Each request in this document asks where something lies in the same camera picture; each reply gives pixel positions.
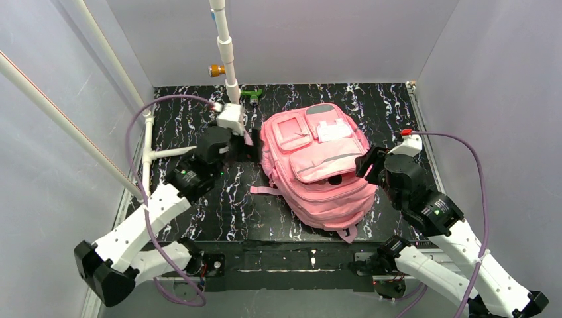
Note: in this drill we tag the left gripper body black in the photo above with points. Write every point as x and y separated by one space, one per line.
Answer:
248 143

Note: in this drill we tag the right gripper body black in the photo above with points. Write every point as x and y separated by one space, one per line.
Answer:
368 162

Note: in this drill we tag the pink student backpack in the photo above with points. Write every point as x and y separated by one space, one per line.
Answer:
301 148

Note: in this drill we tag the red cap small bottle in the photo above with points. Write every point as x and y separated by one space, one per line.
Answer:
335 180

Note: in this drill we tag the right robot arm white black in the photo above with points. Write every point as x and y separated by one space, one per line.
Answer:
482 288

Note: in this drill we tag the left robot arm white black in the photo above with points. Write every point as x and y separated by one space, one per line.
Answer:
149 219

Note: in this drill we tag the green white marker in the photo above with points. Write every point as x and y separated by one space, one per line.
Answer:
253 96

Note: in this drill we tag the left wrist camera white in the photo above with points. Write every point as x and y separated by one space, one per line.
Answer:
230 116

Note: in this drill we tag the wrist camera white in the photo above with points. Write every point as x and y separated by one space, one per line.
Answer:
411 144
230 116

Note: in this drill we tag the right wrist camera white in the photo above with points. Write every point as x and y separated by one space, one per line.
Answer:
411 144

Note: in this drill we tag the orange bottle at wall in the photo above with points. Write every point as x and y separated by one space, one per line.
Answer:
216 70

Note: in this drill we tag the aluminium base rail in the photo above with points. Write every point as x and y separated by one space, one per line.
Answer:
249 265

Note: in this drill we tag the white pvc pipe frame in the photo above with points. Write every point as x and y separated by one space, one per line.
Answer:
17 77

